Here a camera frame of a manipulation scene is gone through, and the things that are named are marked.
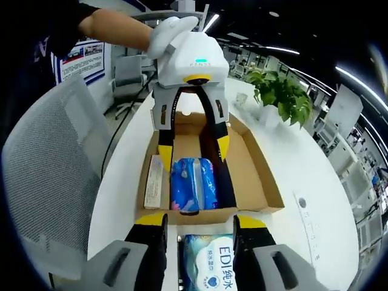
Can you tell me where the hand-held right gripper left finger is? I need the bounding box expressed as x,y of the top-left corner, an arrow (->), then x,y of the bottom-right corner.
50,213 -> 169,291

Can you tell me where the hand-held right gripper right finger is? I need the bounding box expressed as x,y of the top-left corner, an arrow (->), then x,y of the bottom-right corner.
232,214 -> 337,291

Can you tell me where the small white carton box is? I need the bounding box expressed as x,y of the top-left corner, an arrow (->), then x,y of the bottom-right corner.
143,154 -> 164,210

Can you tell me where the brown cardboard shoe box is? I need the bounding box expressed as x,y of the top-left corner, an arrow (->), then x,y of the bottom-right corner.
135,110 -> 286,227

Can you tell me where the blue patterned soft pack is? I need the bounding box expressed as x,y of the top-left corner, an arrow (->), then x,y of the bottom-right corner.
169,156 -> 219,212

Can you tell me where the blue white wet wipes pack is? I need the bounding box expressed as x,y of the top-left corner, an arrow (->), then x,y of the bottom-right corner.
177,233 -> 239,291

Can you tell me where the straight ceiling light strip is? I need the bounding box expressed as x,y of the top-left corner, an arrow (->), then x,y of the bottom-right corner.
202,13 -> 219,33

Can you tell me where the white swivel office chair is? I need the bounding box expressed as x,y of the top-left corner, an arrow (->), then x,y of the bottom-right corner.
109,56 -> 157,121

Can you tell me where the green plant in white pot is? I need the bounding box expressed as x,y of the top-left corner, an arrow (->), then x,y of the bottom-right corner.
244,68 -> 315,130

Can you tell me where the blue white poster board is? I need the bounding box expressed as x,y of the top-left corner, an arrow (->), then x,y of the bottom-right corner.
60,41 -> 107,87

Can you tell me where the grey mesh office chair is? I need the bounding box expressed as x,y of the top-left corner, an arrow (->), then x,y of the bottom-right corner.
1,75 -> 112,283

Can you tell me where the group of white office chairs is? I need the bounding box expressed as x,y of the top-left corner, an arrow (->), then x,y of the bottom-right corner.
312,115 -> 388,243

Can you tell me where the long curved ceiling light strip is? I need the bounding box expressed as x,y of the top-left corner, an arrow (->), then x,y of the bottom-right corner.
335,65 -> 388,110

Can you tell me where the black cable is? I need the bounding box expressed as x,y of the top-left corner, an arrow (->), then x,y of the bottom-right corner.
99,72 -> 155,176

